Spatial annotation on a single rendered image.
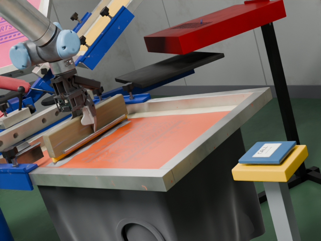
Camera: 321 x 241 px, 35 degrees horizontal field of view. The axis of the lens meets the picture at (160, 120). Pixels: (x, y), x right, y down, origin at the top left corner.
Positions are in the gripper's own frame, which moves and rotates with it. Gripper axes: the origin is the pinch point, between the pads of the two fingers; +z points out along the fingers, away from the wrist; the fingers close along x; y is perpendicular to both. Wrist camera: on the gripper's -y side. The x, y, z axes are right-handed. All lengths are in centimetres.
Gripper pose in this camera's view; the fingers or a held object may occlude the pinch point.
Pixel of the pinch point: (90, 127)
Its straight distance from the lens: 166.3
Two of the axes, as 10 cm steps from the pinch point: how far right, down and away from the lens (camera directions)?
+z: 2.9, 9.1, 2.9
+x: 7.8, -0.5, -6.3
